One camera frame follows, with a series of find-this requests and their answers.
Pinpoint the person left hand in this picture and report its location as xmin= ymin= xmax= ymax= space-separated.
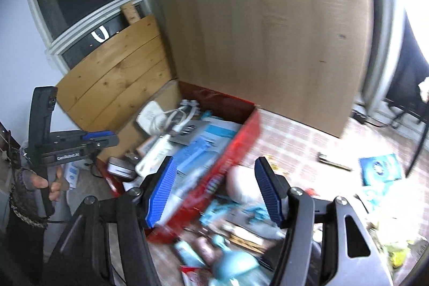
xmin=22 ymin=165 xmax=70 ymax=201

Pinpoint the blue plastic clothes clip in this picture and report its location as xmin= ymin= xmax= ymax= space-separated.
xmin=199 ymin=198 xmax=276 ymax=226

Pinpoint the red cardboard box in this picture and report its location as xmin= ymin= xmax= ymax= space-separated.
xmin=100 ymin=79 xmax=262 ymax=245

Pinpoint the pine plank panel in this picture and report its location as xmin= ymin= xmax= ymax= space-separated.
xmin=57 ymin=14 xmax=172 ymax=131

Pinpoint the white small box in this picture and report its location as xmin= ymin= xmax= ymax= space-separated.
xmin=136 ymin=101 xmax=167 ymax=136

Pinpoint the white round massager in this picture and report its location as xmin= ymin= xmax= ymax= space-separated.
xmin=225 ymin=165 xmax=263 ymax=204

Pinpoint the blue wet wipes pack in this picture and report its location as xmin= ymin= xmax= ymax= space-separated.
xmin=359 ymin=153 xmax=402 ymax=186

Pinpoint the face mask pack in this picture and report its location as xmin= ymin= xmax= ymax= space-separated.
xmin=170 ymin=117 xmax=241 ymax=200

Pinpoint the light wood board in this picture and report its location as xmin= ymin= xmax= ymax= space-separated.
xmin=162 ymin=0 xmax=372 ymax=137

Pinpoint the blue baby bottle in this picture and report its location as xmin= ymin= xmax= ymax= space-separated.
xmin=208 ymin=235 xmax=270 ymax=285

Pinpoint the ring light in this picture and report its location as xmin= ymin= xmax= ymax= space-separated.
xmin=392 ymin=0 xmax=429 ymax=79

